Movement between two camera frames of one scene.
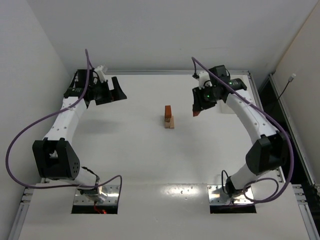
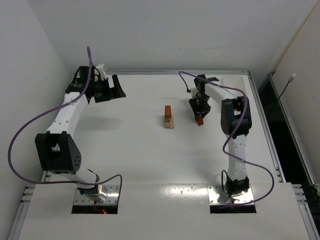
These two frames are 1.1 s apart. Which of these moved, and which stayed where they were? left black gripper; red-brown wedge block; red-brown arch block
Moved: red-brown wedge block
Stayed: left black gripper; red-brown arch block
